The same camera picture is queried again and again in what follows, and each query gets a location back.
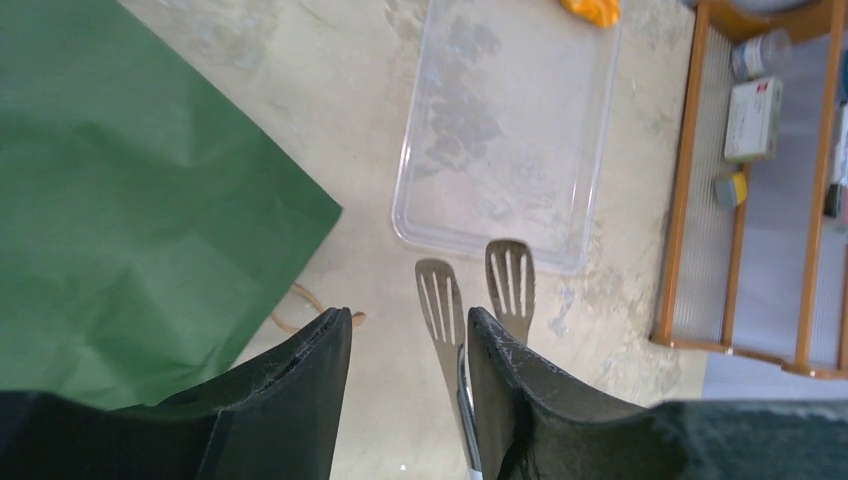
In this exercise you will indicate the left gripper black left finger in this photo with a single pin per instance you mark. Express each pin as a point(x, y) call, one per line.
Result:
point(275, 416)

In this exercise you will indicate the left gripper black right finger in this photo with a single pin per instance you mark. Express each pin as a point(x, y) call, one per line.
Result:
point(536, 421)

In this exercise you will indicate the metal tongs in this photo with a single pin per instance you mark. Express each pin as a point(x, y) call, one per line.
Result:
point(510, 277)

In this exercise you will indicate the green brown paper bag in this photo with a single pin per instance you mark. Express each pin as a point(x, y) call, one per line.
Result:
point(148, 226)

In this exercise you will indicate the orange braided fake bread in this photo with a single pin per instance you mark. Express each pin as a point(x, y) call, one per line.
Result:
point(600, 13)

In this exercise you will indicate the orange wooden rack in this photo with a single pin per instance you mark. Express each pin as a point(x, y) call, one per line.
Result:
point(756, 262)

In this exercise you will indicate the yellow grey small block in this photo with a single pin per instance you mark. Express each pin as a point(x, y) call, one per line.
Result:
point(730, 190)

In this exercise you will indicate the clear plastic tray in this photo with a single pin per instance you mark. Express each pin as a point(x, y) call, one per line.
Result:
point(506, 130)

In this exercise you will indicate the small white box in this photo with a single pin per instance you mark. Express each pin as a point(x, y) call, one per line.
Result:
point(753, 120)

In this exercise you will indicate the small clear jar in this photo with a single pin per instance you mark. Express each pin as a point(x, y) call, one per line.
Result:
point(761, 56)

